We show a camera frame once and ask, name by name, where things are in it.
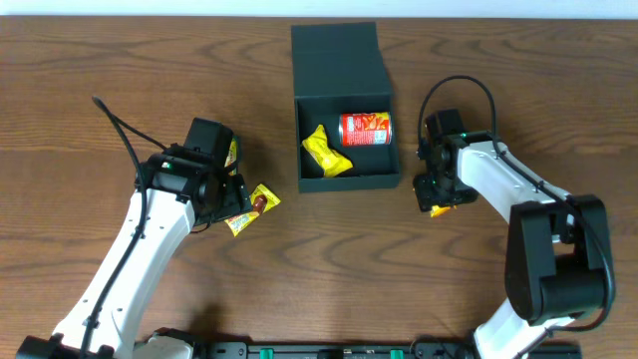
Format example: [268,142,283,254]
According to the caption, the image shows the small yellow snack packet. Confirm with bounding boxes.
[430,205,457,218]

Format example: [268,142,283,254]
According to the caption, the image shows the red snack can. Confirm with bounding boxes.
[339,112,393,147]

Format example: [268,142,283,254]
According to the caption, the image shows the yellow peanut snack packet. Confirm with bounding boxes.
[302,125,353,178]

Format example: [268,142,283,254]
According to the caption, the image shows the black box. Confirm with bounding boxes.
[291,22,402,192]

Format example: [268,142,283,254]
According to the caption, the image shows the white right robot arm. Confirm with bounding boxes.
[413,132,615,358]

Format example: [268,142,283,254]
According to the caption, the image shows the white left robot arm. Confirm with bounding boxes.
[16,150,251,358]

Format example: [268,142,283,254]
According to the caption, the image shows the green orange snack bar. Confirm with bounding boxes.
[224,136,241,176]

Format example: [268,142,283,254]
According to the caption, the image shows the yellow Apollo cake packet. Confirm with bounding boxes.
[225,183,281,236]

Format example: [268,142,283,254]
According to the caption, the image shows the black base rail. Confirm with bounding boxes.
[144,340,583,359]

